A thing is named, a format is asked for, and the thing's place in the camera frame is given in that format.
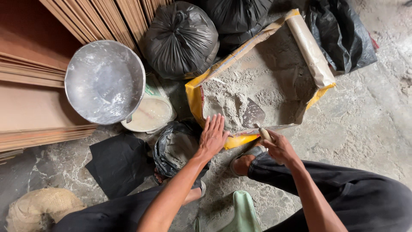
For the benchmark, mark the person's left hand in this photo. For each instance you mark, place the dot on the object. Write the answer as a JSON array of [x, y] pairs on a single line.
[[210, 140]]

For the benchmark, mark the person's right hand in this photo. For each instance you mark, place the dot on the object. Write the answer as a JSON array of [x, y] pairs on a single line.
[[281, 150]]

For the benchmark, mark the person's right grey sandal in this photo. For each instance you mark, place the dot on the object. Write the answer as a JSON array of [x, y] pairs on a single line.
[[252, 150]]

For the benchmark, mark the person's grey sandal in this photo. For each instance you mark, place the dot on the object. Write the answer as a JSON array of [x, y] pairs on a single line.
[[202, 188], [252, 150]]

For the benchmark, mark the small black bag with cement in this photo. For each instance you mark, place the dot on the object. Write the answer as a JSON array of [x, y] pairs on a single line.
[[173, 148]]

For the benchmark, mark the yellow paper cement sack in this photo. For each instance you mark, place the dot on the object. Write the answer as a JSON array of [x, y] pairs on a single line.
[[196, 96]]

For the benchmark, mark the person's left grey sandal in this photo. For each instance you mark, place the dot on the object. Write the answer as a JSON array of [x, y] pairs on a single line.
[[202, 188]]

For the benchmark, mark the white and green weighing scale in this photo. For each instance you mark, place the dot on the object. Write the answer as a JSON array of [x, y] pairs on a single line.
[[151, 114]]

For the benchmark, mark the grey cement powder heap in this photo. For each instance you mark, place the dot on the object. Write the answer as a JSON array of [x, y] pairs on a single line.
[[273, 80]]

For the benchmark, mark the green plastic stool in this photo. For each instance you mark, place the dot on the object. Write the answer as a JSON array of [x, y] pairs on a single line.
[[243, 214]]

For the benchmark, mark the flat empty black plastic bag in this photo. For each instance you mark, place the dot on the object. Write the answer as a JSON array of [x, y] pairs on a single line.
[[119, 164]]

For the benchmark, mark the person's black trousers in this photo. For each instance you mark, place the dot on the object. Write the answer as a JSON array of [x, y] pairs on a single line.
[[363, 199]]

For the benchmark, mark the tied black plastic bag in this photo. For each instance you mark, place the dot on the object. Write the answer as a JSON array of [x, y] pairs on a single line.
[[180, 42]]

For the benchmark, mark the round silver metal scale pan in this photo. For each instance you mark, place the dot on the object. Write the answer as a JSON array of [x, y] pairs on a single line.
[[104, 82]]

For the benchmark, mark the large black plastic bag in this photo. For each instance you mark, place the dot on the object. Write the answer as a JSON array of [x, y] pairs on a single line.
[[236, 16]]

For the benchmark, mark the crumpled black plastic bag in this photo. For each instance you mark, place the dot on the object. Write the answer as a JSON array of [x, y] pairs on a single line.
[[344, 35]]

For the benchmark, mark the stack of upright plywood sheets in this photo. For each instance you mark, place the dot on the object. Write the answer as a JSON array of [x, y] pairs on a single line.
[[106, 19]]

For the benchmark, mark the brown burlap sack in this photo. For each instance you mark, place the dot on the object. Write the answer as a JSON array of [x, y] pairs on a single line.
[[38, 208]]

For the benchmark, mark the stack of flat brown boards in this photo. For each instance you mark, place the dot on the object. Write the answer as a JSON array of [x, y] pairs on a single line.
[[29, 103]]

